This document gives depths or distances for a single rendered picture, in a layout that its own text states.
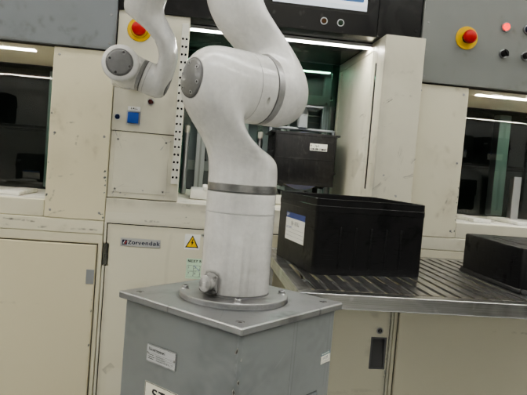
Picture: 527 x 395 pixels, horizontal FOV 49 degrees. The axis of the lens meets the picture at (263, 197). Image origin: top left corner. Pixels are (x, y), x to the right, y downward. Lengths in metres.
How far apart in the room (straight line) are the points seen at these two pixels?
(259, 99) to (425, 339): 1.15
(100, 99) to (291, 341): 1.00
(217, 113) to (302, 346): 0.41
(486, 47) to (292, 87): 1.02
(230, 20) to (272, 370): 0.59
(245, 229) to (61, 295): 0.92
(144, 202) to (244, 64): 0.84
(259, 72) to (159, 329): 0.45
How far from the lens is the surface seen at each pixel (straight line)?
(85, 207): 1.74
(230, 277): 0.97
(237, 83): 0.93
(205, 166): 2.59
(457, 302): 1.23
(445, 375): 1.98
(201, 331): 0.92
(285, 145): 1.98
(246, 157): 0.95
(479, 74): 1.91
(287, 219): 1.49
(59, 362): 1.84
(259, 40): 1.06
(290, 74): 1.01
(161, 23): 1.39
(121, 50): 1.39
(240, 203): 0.96
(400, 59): 1.78
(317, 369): 1.06
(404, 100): 1.77
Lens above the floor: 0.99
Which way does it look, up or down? 3 degrees down
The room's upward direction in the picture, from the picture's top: 5 degrees clockwise
